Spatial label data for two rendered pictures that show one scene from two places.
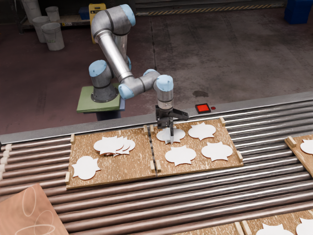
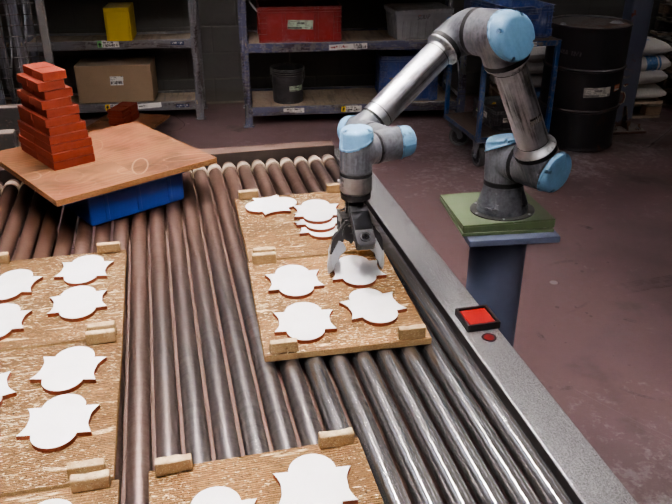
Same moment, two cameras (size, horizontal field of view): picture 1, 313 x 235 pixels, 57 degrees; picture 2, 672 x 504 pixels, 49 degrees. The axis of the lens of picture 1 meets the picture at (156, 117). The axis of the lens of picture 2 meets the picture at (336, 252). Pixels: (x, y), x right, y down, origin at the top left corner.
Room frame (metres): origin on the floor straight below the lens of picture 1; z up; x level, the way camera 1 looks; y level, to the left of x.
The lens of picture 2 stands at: (0.93, -1.62, 1.79)
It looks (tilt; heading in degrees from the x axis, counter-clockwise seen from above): 27 degrees down; 84
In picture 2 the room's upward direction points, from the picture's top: straight up
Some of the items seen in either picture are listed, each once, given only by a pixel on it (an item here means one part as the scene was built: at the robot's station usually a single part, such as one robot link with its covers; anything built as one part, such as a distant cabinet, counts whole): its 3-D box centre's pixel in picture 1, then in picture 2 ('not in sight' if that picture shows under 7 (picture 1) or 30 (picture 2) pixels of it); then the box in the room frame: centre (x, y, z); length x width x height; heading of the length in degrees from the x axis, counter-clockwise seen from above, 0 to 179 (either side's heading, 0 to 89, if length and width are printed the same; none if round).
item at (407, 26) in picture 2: not in sight; (417, 21); (2.22, 4.47, 0.76); 0.50 x 0.36 x 0.24; 7
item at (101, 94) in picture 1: (103, 88); (502, 194); (1.63, 0.34, 0.95); 0.15 x 0.15 x 0.10
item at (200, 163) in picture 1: (193, 145); (331, 299); (1.07, -0.18, 0.93); 0.41 x 0.35 x 0.02; 95
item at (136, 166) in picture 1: (110, 155); (303, 224); (1.03, 0.24, 0.93); 0.41 x 0.35 x 0.02; 96
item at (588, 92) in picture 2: not in sight; (581, 82); (3.29, 3.59, 0.44); 0.59 x 0.59 x 0.88
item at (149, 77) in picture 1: (151, 80); (386, 142); (1.22, 0.01, 1.23); 0.11 x 0.11 x 0.08; 28
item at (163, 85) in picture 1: (164, 88); (357, 150); (1.14, -0.05, 1.24); 0.09 x 0.08 x 0.11; 28
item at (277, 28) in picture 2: not in sight; (298, 20); (1.24, 4.49, 0.78); 0.66 x 0.45 x 0.28; 1
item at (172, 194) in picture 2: not in sight; (114, 182); (0.47, 0.50, 0.97); 0.31 x 0.31 x 0.10; 36
